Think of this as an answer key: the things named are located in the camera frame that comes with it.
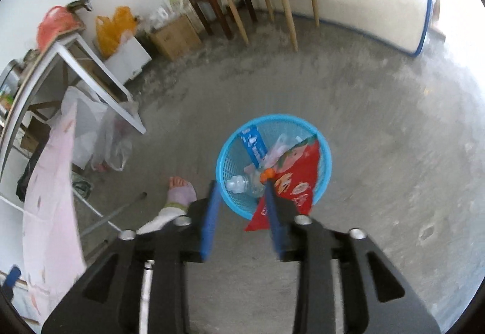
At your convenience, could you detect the person's foot in slipper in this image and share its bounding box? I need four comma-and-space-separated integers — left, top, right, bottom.
167, 175, 198, 211

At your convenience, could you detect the large white plastic bag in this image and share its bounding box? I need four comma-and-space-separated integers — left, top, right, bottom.
61, 86, 109, 168

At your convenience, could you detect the grey metal table leg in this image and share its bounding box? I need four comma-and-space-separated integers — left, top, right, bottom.
78, 191, 148, 238

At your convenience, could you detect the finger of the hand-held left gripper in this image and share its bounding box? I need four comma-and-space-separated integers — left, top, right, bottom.
0, 265, 22, 299

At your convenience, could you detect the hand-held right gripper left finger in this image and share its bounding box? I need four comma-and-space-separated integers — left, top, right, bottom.
42, 180, 222, 334

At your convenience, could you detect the translucent plastic bag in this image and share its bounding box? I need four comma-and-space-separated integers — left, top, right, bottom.
91, 101, 139, 172

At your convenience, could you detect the white frame side table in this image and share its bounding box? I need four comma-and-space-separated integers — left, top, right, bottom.
0, 31, 148, 183

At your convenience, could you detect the white and blue carton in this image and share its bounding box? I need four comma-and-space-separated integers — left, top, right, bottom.
240, 125, 268, 170

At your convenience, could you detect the white plastic shopping bag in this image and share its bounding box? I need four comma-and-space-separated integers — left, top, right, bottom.
149, 0, 190, 29

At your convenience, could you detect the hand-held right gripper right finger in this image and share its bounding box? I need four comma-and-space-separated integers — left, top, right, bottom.
263, 180, 442, 334

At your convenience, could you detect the white foam box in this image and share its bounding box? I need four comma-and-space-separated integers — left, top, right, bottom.
104, 36, 153, 85

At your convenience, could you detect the small brown cardboard box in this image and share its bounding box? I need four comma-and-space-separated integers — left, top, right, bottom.
21, 116, 52, 153

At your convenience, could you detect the red snack bag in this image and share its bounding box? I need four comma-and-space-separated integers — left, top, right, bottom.
243, 134, 322, 232

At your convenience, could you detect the steel rice cooker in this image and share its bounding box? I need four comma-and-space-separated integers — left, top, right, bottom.
0, 59, 23, 100

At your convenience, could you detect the yellow plastic bag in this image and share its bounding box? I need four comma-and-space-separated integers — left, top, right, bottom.
95, 6, 138, 58

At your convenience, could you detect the green label plastic bottle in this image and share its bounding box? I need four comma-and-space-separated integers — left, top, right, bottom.
225, 174, 266, 199

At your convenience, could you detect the black cloth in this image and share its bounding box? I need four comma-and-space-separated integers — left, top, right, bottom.
16, 158, 38, 202

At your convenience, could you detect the pink balloon print tablecloth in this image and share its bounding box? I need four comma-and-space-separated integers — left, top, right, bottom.
21, 101, 88, 323

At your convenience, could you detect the clear zip bag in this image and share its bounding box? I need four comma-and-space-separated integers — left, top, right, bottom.
244, 133, 304, 177

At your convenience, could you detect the red plastic bag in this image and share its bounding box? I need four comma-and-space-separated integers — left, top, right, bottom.
37, 5, 82, 50

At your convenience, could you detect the blue mesh basket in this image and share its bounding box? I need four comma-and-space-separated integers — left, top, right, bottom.
215, 113, 333, 221

